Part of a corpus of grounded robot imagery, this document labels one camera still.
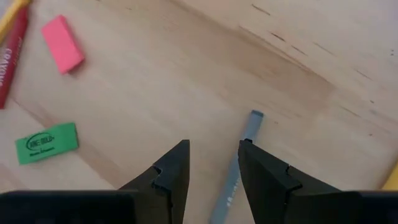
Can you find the green eraser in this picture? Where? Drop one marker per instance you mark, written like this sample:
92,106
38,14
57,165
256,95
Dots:
46,143

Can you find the yellow pencil orange tip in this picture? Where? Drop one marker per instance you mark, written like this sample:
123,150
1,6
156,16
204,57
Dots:
11,14
391,180

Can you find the pink eraser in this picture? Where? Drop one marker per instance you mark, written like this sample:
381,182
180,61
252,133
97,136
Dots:
62,45

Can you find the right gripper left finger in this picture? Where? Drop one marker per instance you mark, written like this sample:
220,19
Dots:
168,193

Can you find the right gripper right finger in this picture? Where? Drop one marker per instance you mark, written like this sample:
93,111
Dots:
267,193

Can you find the dark red crayon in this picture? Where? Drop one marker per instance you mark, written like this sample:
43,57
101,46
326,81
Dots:
11,59

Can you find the grey crayon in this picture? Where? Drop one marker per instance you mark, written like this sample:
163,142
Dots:
253,124

